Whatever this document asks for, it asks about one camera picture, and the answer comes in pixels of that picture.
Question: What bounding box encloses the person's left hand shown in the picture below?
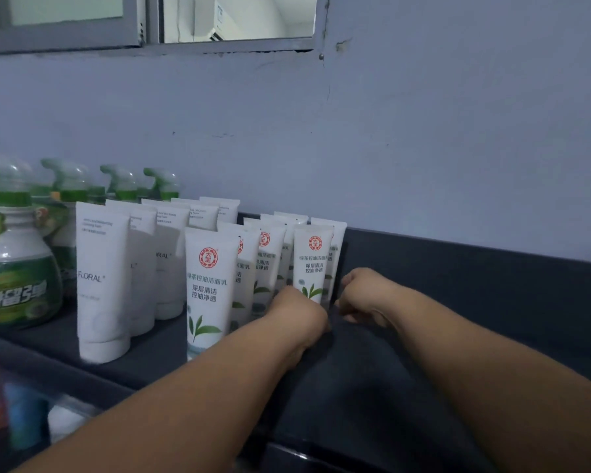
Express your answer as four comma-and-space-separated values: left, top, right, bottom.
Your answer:
265, 285, 330, 363

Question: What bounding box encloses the person's right hand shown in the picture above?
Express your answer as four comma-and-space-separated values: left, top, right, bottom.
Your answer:
334, 268, 405, 330

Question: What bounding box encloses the row of green-leaf tubes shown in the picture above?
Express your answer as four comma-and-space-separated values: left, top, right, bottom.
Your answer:
185, 211, 348, 363

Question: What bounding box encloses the dark grey shelf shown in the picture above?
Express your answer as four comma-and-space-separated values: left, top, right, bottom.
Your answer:
0, 211, 591, 473

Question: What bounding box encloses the person's right forearm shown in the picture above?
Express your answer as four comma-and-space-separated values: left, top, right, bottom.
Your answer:
389, 290, 591, 473

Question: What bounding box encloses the person's left forearm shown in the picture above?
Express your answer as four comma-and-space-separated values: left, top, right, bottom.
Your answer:
14, 329, 316, 473

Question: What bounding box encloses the green spray cleaner twin pack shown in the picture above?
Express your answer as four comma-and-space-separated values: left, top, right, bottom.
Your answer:
100, 164, 139, 202
29, 158, 92, 301
142, 167, 181, 202
0, 154, 64, 330

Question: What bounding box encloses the white cleaner bottle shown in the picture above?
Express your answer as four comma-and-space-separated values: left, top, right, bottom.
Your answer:
47, 403, 87, 441

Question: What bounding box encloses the white air conditioner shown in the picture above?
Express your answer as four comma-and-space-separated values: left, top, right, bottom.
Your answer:
194, 0, 240, 43

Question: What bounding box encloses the grey framed window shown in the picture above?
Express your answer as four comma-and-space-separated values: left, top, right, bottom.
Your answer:
0, 0, 331, 57

